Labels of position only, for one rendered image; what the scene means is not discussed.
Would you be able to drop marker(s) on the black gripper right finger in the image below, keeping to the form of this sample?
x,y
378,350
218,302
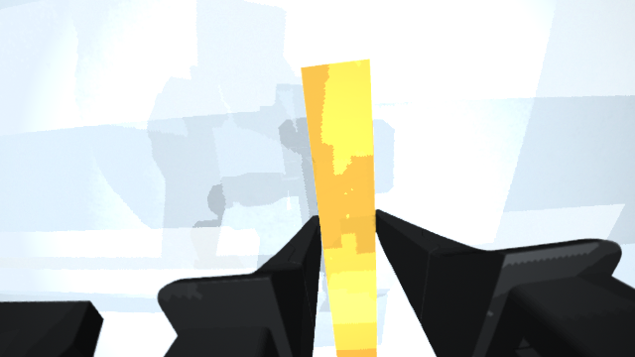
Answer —
x,y
458,292

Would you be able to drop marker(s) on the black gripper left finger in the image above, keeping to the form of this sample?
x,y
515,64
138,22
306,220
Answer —
x,y
281,295

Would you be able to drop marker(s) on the yellow bar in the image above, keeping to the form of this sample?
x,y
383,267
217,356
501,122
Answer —
x,y
339,113

